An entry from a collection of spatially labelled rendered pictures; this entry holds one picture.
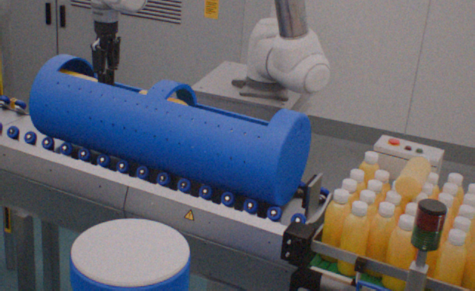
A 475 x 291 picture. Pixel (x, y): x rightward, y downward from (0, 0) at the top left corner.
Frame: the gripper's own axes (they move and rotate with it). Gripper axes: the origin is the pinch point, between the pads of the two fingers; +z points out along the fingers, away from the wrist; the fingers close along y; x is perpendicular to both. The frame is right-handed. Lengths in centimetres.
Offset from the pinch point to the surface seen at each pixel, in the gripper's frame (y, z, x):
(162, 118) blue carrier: 11.2, 2.1, 28.4
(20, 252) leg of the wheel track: 9, 71, -32
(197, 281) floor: -69, 119, 2
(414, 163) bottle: -3, 3, 100
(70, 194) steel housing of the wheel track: 12.7, 37.4, -5.4
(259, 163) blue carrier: 13, 7, 61
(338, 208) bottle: 14, 13, 86
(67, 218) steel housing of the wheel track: 8, 50, -10
